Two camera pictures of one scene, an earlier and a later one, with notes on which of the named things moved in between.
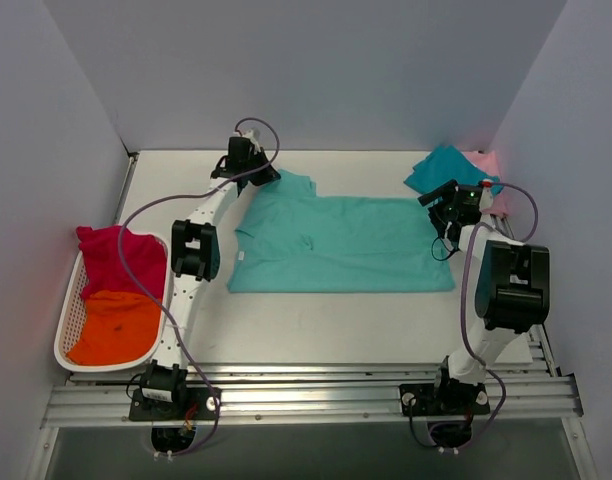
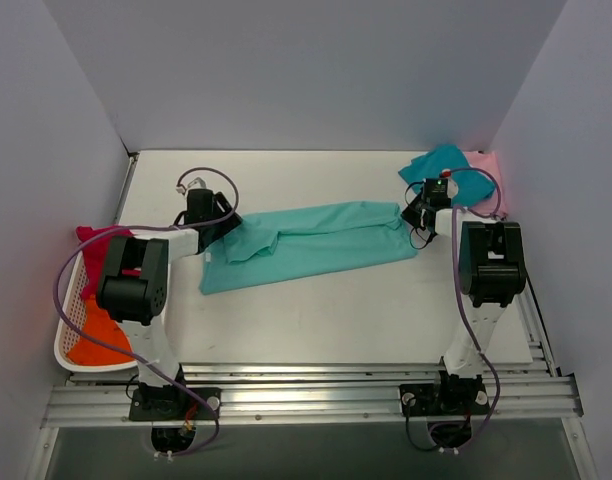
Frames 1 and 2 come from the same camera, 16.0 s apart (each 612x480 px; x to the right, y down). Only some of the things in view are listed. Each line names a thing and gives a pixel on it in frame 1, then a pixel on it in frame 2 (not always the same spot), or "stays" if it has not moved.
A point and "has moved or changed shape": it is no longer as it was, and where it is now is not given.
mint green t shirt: [290, 241] has moved or changed shape
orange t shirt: [120, 328] stays
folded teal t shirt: [445, 164] stays
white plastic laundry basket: [71, 313] stays
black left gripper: [259, 170] → [222, 216]
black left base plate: [202, 397] stays
